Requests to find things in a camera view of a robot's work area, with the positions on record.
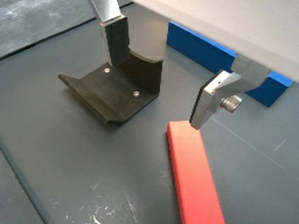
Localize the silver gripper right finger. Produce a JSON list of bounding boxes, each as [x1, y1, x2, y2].
[[190, 54, 271, 130]]

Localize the blue foam shape board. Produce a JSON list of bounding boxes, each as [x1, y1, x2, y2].
[[167, 21, 294, 108]]

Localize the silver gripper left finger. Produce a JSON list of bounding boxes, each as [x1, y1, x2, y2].
[[88, 0, 130, 67]]

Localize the red rectangular block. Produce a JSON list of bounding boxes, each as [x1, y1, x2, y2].
[[167, 121, 226, 224]]

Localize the black curved fixture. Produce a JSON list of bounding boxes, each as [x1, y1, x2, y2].
[[59, 52, 163, 123]]

